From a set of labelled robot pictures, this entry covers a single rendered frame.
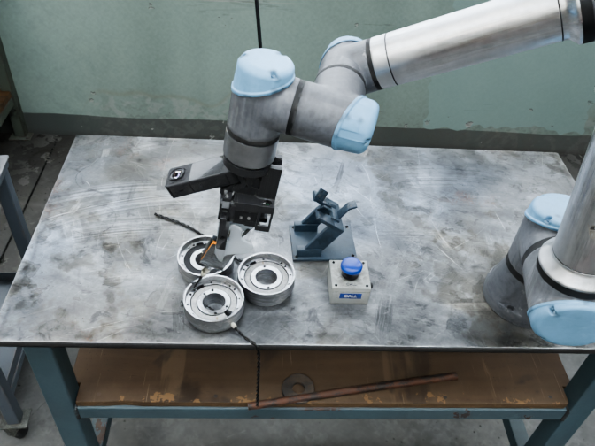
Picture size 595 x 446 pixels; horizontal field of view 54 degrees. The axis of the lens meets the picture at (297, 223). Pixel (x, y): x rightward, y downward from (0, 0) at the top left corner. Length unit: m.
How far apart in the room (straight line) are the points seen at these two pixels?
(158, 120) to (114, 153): 1.41
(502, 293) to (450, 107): 1.81
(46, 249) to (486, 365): 0.96
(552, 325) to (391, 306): 0.30
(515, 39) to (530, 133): 2.25
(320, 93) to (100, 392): 0.80
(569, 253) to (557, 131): 2.26
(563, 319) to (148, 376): 0.81
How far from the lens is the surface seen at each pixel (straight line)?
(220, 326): 1.00
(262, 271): 1.08
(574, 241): 0.87
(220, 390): 1.26
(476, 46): 0.83
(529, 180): 1.49
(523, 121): 3.02
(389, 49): 0.84
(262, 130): 0.77
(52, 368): 1.18
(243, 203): 0.86
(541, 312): 0.92
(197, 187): 0.87
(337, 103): 0.75
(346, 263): 1.05
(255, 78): 0.73
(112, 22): 2.63
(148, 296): 1.09
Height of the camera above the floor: 1.63
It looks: 43 degrees down
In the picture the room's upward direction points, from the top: 5 degrees clockwise
